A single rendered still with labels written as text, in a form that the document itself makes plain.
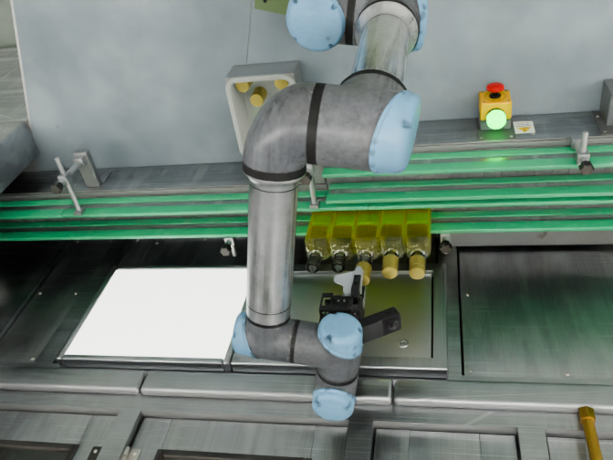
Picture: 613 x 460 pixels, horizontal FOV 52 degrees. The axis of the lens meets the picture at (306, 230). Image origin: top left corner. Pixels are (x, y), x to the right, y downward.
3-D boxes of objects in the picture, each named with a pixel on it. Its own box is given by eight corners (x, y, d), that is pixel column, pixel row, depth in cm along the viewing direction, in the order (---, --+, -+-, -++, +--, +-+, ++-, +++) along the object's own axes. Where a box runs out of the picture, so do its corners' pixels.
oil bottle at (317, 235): (318, 212, 164) (306, 265, 147) (316, 193, 161) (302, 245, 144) (340, 211, 163) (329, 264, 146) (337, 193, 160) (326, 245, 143)
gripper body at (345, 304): (322, 289, 130) (314, 331, 120) (364, 288, 128) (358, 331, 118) (327, 316, 134) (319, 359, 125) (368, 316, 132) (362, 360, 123)
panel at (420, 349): (116, 273, 176) (59, 367, 149) (113, 265, 174) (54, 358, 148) (446, 271, 157) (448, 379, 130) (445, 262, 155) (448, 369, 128)
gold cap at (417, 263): (429, 262, 138) (429, 275, 135) (416, 269, 140) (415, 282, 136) (419, 252, 137) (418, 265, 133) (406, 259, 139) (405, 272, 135)
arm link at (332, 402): (357, 398, 106) (352, 428, 111) (362, 350, 115) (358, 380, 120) (310, 391, 107) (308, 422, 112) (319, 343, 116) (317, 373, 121)
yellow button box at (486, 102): (478, 116, 155) (480, 130, 149) (478, 88, 151) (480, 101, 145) (507, 115, 153) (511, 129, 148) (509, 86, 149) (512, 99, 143)
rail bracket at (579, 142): (566, 144, 142) (576, 176, 132) (568, 115, 138) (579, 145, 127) (585, 143, 141) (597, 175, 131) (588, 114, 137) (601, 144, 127)
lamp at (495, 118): (485, 126, 148) (486, 131, 146) (485, 108, 146) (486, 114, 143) (505, 124, 147) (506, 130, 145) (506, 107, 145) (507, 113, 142)
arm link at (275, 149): (227, 86, 84) (226, 371, 107) (309, 94, 82) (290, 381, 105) (249, 66, 94) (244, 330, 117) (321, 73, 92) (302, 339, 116)
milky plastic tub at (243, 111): (249, 144, 170) (241, 161, 163) (232, 65, 157) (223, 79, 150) (312, 141, 166) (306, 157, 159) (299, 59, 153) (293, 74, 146)
